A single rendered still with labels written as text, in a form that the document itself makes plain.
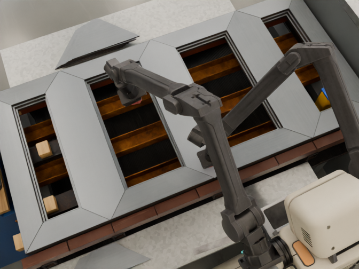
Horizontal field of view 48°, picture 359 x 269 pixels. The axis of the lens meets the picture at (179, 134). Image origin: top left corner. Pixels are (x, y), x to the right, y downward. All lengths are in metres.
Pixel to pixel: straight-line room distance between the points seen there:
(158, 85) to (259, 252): 0.56
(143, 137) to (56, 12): 1.72
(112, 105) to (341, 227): 1.25
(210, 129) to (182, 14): 1.23
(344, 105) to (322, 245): 0.41
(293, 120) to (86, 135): 0.88
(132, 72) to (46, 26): 2.03
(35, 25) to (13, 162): 1.72
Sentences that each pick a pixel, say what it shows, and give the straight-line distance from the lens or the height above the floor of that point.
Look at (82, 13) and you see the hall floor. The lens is 3.31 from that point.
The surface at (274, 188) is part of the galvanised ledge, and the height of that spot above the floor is 0.68.
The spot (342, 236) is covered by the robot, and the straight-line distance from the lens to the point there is 1.16.
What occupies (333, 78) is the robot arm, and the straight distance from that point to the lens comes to 1.25.
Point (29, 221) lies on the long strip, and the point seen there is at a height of 0.86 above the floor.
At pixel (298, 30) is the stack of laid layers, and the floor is 0.83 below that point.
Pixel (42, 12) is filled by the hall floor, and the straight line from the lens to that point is 3.40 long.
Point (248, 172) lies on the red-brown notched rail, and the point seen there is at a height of 0.83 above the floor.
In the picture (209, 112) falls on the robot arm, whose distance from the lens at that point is 1.04.
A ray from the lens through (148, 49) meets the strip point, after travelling 1.94.
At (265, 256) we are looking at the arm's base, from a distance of 1.21.
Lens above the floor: 2.41
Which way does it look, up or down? 65 degrees down
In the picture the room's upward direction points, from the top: 3 degrees counter-clockwise
